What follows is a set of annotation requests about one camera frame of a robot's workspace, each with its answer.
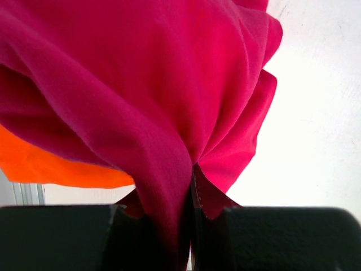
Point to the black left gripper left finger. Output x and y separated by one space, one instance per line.
133 243

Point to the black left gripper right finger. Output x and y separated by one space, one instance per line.
211 247

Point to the magenta t shirt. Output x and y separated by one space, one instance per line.
149 88

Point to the orange folded t shirt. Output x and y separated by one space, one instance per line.
22 162

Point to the aluminium front rail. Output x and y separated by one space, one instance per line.
28 194

